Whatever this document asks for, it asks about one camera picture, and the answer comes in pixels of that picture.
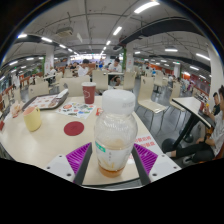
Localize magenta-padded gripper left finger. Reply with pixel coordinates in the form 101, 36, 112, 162
44, 142, 94, 186

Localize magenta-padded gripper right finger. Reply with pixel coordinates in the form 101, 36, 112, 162
130, 143, 182, 186

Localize clear white-capped drink bottle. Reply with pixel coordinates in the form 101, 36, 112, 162
94, 89, 139, 178

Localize white packet with red print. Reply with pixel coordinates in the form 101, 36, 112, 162
134, 134, 158, 150

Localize flat round red coaster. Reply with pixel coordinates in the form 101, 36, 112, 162
63, 120, 85, 137

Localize colourful printed flyer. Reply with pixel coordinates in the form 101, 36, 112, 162
55, 101, 97, 120

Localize pale yellow mug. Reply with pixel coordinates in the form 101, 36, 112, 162
22, 105, 43, 133

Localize beige chairs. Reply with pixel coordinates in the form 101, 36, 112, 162
3, 68, 188, 131

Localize dark red paper cup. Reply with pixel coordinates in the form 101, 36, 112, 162
81, 81, 97, 105

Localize white napkin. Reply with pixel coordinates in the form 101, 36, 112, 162
56, 88, 69, 99

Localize dark tray with paper liner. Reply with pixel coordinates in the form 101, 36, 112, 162
21, 89, 70, 111

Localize black-edged white table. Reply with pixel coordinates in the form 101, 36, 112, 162
162, 96, 214, 154

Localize person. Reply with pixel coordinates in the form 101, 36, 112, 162
203, 92, 222, 122
165, 84, 224, 164
77, 58, 93, 78
108, 57, 123, 86

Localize crumpled food wrapper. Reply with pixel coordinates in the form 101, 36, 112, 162
9, 101, 24, 118

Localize ceiling air conditioner unit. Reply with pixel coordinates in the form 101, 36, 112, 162
54, 26, 74, 38

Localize ceiling lights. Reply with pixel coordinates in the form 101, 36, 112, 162
0, 1, 212, 81

